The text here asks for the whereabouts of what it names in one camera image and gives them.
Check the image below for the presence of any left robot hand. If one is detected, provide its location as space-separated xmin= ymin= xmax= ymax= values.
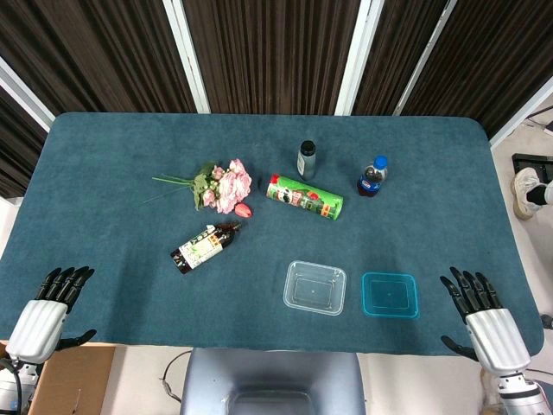
xmin=4 ymin=266 xmax=98 ymax=365

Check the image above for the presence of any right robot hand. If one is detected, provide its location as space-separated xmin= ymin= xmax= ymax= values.
xmin=439 ymin=266 xmax=531 ymax=374

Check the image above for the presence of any blue translucent container lid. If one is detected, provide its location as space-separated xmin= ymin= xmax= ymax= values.
xmin=360 ymin=271 xmax=421 ymax=320

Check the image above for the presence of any clear plastic food container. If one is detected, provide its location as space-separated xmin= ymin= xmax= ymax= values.
xmin=283 ymin=259 xmax=348 ymax=317

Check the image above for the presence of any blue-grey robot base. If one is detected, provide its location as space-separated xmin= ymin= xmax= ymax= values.
xmin=180 ymin=348 xmax=367 ymax=415

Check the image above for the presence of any cardboard box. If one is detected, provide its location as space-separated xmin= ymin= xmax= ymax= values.
xmin=26 ymin=343 xmax=117 ymax=415

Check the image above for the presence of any teal tablecloth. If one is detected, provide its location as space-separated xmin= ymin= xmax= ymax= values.
xmin=0 ymin=112 xmax=544 ymax=356

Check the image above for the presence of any person's leg with black sock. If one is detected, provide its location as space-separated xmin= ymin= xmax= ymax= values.
xmin=525 ymin=179 xmax=553 ymax=207

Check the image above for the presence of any white sneaker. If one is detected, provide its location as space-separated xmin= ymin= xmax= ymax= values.
xmin=511 ymin=167 xmax=550 ymax=221

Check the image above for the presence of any black flat device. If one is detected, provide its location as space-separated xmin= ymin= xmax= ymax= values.
xmin=512 ymin=151 xmax=553 ymax=185

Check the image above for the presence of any brown tea bottle with label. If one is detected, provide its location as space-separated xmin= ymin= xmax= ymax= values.
xmin=169 ymin=221 xmax=243 ymax=277

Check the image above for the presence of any brown slatted partition panel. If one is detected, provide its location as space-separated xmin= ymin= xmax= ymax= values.
xmin=0 ymin=55 xmax=55 ymax=198
xmin=181 ymin=0 xmax=372 ymax=116
xmin=401 ymin=0 xmax=553 ymax=148
xmin=0 ymin=0 xmax=211 ymax=126
xmin=352 ymin=0 xmax=459 ymax=117

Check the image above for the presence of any Pepsi bottle with blue cap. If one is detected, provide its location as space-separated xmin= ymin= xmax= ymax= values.
xmin=356 ymin=155 xmax=389 ymax=199

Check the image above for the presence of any green Pringles can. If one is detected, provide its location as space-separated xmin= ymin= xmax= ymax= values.
xmin=264 ymin=173 xmax=345 ymax=223

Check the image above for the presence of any pink artificial flower bouquet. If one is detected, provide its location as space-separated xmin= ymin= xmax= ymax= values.
xmin=140 ymin=158 xmax=253 ymax=215

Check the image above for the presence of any grey bottle with black cap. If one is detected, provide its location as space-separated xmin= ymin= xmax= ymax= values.
xmin=296 ymin=140 xmax=318 ymax=181

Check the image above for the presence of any thin black cable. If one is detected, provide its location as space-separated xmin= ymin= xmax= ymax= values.
xmin=159 ymin=349 xmax=194 ymax=403

